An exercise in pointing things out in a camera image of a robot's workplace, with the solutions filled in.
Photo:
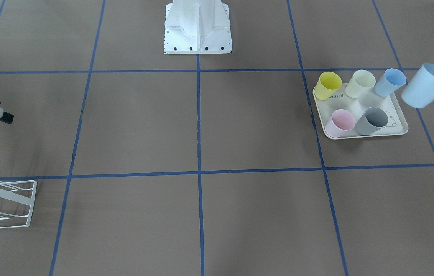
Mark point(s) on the light blue cup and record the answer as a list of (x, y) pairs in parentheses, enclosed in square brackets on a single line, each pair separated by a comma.
[(392, 80), (420, 90)]

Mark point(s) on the grey cup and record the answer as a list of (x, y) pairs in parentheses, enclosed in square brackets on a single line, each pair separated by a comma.
[(372, 120)]

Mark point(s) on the pale green cup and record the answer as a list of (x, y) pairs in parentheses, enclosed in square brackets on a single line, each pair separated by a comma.
[(360, 82)]

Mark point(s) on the pink cup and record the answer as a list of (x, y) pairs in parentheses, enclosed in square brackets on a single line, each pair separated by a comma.
[(340, 122)]

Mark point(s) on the yellow cup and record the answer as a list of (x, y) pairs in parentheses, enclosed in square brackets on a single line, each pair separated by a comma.
[(327, 84)]

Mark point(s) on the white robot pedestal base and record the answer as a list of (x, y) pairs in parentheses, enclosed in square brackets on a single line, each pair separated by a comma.
[(197, 27)]

